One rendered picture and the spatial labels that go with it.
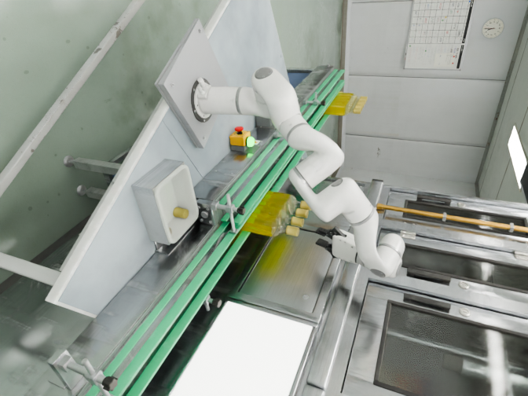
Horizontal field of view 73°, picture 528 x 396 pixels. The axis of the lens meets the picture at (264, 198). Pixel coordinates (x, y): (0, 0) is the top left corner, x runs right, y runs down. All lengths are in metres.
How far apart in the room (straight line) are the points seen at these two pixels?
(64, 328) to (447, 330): 1.30
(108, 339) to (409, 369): 0.86
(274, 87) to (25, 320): 1.21
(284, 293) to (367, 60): 6.13
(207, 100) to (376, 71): 6.01
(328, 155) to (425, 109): 6.30
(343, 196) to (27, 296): 1.27
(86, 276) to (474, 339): 1.17
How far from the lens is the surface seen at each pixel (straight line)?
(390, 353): 1.26
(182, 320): 1.19
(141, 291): 1.18
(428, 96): 7.22
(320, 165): 1.05
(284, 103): 1.07
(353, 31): 7.07
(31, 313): 1.63
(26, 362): 1.48
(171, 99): 1.21
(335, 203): 1.01
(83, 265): 1.09
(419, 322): 1.35
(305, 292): 1.32
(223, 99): 1.27
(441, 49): 7.00
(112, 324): 1.14
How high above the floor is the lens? 1.51
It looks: 21 degrees down
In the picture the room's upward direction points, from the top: 100 degrees clockwise
